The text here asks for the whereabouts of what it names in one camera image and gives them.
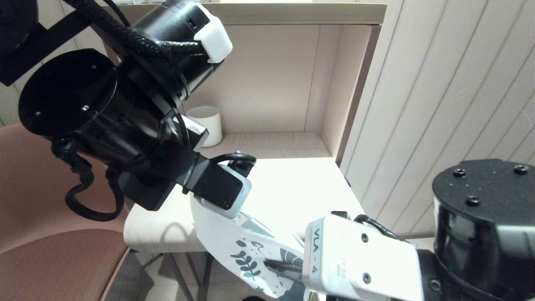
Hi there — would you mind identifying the light wooden shelf desk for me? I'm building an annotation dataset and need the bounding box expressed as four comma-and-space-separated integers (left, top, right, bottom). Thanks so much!
100, 3, 387, 301

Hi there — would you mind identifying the white ribbed mug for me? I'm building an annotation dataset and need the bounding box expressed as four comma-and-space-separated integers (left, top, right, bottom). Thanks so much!
187, 106, 222, 148

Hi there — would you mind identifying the black left camera cable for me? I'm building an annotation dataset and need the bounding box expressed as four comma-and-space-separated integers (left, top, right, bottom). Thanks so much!
211, 153, 257, 178

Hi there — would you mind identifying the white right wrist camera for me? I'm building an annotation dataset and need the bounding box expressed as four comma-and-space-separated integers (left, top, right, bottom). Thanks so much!
302, 214, 425, 301

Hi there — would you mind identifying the white floral zip pouch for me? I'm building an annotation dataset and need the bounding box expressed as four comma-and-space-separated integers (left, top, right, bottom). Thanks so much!
190, 192, 312, 299

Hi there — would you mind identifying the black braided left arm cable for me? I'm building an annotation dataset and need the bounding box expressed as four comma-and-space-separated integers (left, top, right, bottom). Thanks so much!
52, 0, 205, 222

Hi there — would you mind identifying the brown upholstered chair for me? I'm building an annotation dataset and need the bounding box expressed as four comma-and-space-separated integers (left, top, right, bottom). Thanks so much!
0, 123, 138, 301

